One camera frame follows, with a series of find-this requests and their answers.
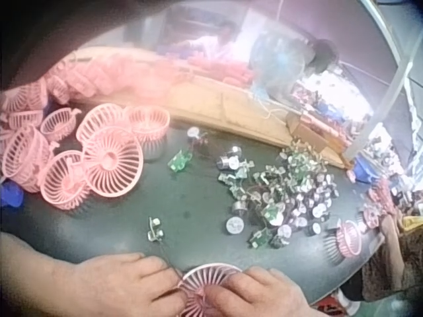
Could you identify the heap of motors with boards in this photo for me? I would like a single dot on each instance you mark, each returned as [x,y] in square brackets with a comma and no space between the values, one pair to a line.
[284,195]

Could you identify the small pink fan grille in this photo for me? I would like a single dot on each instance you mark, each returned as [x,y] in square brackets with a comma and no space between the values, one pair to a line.
[348,239]

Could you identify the green circuit board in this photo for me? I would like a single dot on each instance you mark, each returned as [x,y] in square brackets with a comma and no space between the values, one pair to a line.
[179,162]

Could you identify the person's right hand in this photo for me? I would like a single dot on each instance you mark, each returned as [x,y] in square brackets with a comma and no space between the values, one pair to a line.
[261,297]

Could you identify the blue desk fan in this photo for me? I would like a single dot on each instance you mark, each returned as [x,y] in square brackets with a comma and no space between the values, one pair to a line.
[276,62]

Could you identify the pile of pink fan grilles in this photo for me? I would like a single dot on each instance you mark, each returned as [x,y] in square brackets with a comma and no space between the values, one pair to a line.
[99,155]

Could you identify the brown cardboard box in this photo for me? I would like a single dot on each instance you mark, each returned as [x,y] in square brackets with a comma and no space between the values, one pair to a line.
[304,130]

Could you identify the person's left hand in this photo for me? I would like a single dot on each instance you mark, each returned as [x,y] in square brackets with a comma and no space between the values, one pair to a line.
[119,284]

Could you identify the blue plastic scoop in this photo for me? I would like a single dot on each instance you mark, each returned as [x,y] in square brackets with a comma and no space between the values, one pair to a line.
[11,195]

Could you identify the cluttered table of parts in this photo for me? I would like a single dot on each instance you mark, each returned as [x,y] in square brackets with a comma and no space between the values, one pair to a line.
[380,138]

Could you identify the row of red parts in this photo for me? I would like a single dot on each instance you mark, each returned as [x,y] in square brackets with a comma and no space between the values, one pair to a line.
[218,69]

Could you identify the wooden divider board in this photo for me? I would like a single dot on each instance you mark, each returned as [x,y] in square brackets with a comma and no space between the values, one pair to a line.
[231,109]

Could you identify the blue plastic container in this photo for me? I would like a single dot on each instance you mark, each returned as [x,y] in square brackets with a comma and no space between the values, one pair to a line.
[363,170]

